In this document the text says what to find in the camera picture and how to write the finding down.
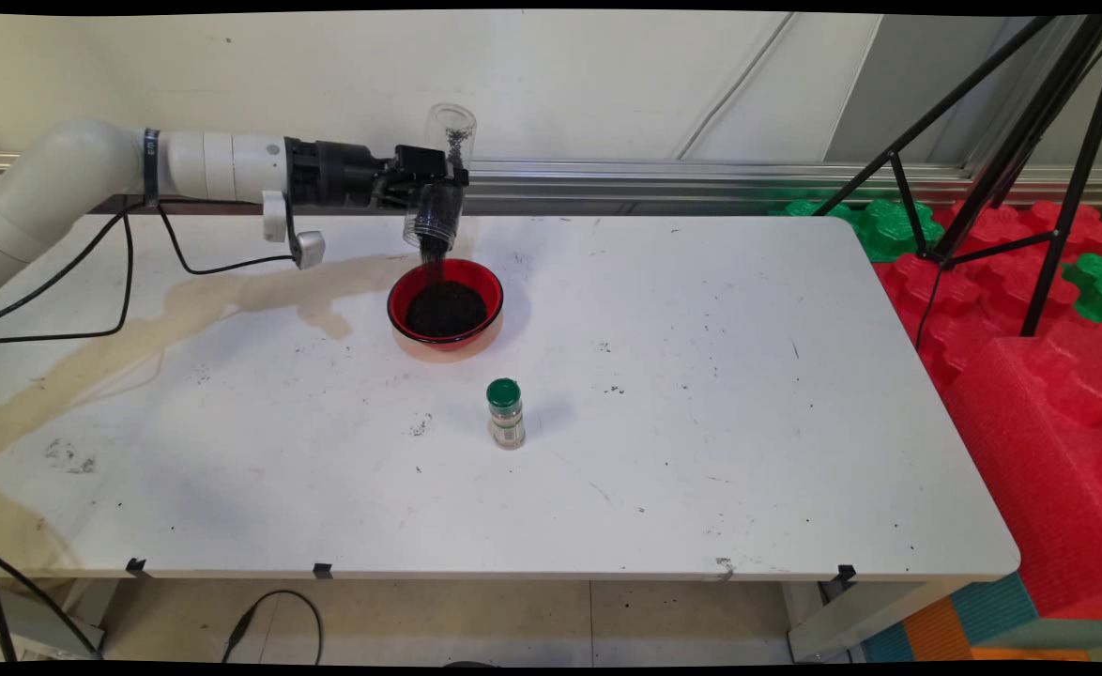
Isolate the clear plastic jar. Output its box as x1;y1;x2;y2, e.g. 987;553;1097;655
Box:
403;103;479;253

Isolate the black tripod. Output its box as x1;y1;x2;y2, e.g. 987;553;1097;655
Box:
809;14;1102;339

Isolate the thin black tripod cable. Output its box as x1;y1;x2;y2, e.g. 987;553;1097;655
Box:
915;263;946;353

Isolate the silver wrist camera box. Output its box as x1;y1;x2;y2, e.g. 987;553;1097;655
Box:
263;191;327;270

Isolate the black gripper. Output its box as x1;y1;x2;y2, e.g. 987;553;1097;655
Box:
283;138;469;209

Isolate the black grain pile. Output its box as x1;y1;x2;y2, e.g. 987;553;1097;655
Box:
406;281;489;340

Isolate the green lid spice jar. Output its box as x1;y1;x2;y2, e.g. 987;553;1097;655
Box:
486;378;528;451

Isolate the red foam puzzle mat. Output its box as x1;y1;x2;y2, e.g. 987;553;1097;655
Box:
875;200;1102;376

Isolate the red bowl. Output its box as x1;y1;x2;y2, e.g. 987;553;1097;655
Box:
388;258;505;353

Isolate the small green foam piece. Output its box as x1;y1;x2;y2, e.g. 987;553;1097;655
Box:
1063;252;1102;325

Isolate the large green foam piece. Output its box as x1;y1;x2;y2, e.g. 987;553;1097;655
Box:
767;197;944;264

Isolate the teal and orange foam mat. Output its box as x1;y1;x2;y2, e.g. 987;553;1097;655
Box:
861;573;1102;663

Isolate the black floor cable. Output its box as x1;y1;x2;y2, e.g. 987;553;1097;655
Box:
222;590;324;664

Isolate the big red foam block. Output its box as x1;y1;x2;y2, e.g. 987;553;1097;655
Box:
941;319;1102;621

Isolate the aluminium rail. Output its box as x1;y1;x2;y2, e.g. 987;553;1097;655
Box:
0;153;1102;209

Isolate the white wall cable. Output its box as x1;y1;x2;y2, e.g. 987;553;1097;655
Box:
673;13;801;161

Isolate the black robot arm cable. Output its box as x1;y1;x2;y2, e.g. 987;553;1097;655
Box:
0;202;298;344

